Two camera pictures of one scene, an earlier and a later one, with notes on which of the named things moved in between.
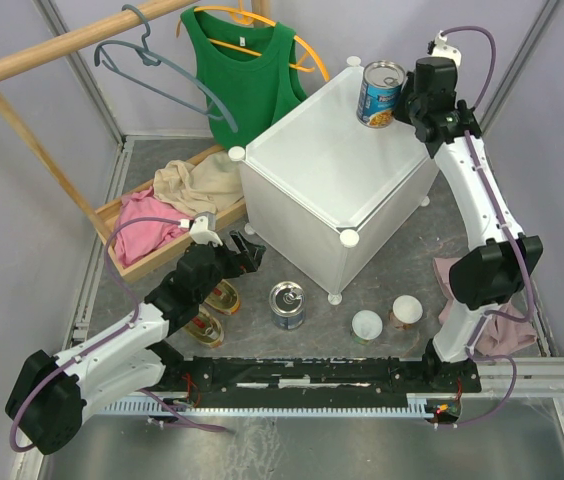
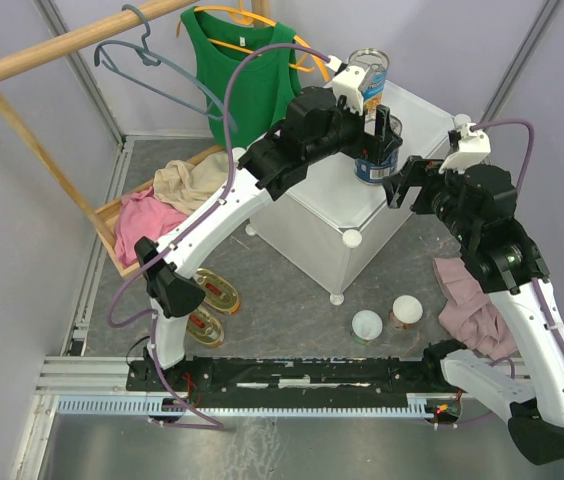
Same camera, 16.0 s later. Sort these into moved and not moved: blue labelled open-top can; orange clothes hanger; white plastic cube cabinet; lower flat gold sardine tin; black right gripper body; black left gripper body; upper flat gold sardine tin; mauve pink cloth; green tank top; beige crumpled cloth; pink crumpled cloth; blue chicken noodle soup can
Moved: blue labelled open-top can; black right gripper body; black left gripper body; blue chicken noodle soup can
Not moved: pink crumpled cloth; mauve pink cloth; orange clothes hanger; lower flat gold sardine tin; beige crumpled cloth; upper flat gold sardine tin; green tank top; white plastic cube cabinet
